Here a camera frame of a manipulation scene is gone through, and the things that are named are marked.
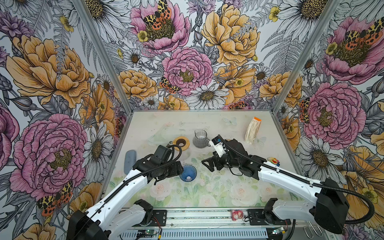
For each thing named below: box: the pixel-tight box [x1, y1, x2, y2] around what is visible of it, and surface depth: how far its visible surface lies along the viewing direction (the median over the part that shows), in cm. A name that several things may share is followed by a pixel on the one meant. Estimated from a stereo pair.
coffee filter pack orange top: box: [244, 116, 262, 145], surface depth 102 cm
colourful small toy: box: [267, 157, 280, 167], surface depth 96 cm
